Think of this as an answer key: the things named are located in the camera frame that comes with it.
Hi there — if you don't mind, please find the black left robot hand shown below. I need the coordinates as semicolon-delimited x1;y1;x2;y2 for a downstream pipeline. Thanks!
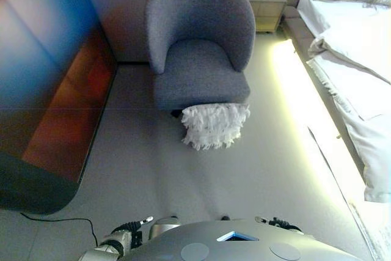
110;216;154;235

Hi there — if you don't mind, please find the white fringed cushion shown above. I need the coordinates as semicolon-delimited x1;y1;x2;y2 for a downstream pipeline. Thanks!
180;103;251;152

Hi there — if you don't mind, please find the silver left robot leg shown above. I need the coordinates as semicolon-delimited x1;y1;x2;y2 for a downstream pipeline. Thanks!
148;215;181;240

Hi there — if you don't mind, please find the silver robot torso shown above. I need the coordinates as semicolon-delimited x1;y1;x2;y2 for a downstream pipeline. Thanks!
120;219;372;261

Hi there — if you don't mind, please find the large flat television screen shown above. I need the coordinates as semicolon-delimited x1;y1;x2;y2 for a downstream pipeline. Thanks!
0;0;119;215

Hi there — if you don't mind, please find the grey fabric armchair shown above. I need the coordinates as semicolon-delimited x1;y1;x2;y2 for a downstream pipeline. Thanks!
145;0;257;118

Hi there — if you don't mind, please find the beige wooden nightstand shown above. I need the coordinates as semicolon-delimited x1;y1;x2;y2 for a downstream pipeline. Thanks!
246;0;288;34

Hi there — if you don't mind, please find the white duvet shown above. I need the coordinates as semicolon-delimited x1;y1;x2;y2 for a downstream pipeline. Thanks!
307;18;391;204

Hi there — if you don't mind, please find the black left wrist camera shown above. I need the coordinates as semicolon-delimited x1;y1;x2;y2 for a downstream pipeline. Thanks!
131;229;144;247

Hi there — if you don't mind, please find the black floor cable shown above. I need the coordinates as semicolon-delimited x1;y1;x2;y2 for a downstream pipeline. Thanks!
20;211;98;247

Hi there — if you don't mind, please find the bed with beige frame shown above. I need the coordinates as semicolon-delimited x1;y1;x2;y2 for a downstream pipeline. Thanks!
280;0;391;261

